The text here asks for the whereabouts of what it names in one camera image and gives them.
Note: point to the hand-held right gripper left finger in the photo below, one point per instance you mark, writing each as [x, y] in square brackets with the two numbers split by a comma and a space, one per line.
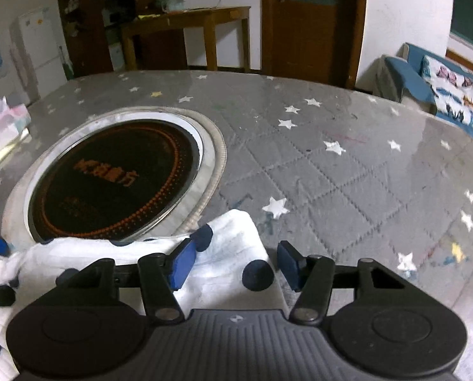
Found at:
[183, 261]

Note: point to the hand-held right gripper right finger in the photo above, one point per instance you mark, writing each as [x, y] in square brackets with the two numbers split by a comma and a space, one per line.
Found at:
[290, 264]

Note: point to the white navy polka-dot pants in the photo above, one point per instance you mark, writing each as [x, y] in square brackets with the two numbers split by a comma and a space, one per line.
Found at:
[220, 254]

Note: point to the white tube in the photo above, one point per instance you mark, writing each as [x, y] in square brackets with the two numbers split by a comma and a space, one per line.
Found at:
[6, 154]

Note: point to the round black induction cooktop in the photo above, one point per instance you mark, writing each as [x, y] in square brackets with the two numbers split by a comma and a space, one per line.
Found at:
[113, 178]

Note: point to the grey star-print tablecloth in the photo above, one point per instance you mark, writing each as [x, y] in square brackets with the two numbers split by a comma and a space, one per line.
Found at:
[320, 158]

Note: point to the pastel tissue box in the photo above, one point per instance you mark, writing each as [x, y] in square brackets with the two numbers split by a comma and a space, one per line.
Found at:
[8, 125]

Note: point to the white refrigerator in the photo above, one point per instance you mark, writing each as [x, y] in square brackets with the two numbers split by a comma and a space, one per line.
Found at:
[38, 51]

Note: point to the blue fabric sofa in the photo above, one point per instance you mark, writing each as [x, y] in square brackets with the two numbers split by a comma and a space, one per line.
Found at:
[403, 79]

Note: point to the brown wooden door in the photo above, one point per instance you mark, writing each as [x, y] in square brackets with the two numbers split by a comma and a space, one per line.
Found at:
[312, 27]

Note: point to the butterfly print cushion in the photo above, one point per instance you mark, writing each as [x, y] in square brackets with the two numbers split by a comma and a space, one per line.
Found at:
[458, 91]

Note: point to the brown wooden side table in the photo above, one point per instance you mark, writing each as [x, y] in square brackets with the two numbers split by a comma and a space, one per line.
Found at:
[189, 18]

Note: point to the dark wooden shelf cabinet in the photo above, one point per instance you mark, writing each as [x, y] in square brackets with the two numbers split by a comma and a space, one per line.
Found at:
[89, 20]

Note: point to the glass kettle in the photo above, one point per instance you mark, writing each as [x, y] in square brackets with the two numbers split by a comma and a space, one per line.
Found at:
[175, 0]

